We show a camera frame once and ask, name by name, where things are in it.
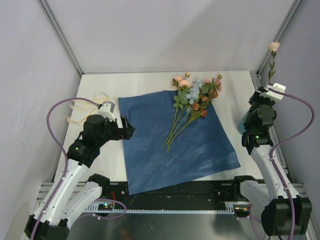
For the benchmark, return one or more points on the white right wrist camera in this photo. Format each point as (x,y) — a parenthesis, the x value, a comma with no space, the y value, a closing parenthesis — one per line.
(272,91)

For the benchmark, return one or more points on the cream single rose stem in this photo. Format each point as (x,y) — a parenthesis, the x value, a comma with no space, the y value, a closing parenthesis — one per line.
(273,49)

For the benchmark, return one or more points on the white slotted cable duct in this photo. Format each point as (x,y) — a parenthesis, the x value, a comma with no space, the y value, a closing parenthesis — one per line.
(228,208)

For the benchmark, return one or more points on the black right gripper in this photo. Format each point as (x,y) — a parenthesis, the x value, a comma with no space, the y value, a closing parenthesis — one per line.
(256,96)

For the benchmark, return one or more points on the aluminium frame left post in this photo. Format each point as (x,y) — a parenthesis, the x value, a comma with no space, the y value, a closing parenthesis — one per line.
(53,22)

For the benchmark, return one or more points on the pink rose spray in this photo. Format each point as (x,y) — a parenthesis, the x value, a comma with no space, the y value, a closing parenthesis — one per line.
(181,87)
(210,83)

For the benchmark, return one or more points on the orange rose spray stem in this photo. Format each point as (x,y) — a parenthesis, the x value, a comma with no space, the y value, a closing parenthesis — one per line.
(199,110)

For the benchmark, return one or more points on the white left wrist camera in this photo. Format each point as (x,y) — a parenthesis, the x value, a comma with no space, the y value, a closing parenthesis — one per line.
(106,110)

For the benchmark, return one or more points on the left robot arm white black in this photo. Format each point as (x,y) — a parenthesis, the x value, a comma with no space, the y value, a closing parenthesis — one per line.
(59,210)

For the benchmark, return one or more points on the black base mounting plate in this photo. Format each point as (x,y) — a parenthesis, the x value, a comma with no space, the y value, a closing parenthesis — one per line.
(173,202)

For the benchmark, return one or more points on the teal cylindrical vase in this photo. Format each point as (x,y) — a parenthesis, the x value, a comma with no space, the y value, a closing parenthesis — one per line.
(241,125)

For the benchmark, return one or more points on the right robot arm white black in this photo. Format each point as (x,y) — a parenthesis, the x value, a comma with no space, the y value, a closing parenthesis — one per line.
(283,211)

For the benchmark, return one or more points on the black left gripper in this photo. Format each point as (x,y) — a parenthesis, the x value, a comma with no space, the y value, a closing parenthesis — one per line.
(125,133)

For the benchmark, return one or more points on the cream printed ribbon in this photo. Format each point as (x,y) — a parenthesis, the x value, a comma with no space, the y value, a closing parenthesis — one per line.
(87,107)

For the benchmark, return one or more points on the blue flower bouquet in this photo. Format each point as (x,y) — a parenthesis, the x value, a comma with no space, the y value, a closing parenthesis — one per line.
(200,149)

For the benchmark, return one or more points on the aluminium frame right post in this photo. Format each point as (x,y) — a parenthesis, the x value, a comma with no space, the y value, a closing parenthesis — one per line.
(282,31)

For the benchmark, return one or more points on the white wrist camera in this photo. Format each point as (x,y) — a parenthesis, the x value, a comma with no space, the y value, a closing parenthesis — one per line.
(106,110)
(272,91)

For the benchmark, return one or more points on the aluminium frame post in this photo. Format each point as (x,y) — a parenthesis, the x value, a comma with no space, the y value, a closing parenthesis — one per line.
(282,31)
(53,22)

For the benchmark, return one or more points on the pale blue flower stem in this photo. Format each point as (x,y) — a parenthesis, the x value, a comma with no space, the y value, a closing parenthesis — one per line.
(193,92)

